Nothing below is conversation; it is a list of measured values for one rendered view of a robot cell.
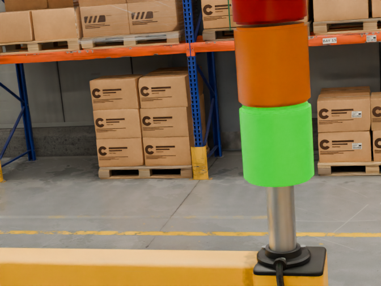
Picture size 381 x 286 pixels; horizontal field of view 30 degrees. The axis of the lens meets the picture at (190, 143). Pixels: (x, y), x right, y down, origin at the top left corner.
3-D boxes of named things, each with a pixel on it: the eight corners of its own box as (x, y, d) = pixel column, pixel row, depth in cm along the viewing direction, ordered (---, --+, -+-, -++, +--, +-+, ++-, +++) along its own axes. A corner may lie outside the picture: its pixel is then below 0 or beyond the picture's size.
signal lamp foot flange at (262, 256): (253, 267, 51) (252, 256, 50) (261, 247, 54) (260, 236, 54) (308, 268, 50) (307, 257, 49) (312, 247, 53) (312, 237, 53)
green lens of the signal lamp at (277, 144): (238, 188, 49) (232, 112, 48) (249, 168, 54) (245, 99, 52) (311, 187, 48) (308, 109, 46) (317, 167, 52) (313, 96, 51)
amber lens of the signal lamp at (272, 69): (232, 109, 48) (227, 29, 46) (245, 96, 52) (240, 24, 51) (308, 106, 46) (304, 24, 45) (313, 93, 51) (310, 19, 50)
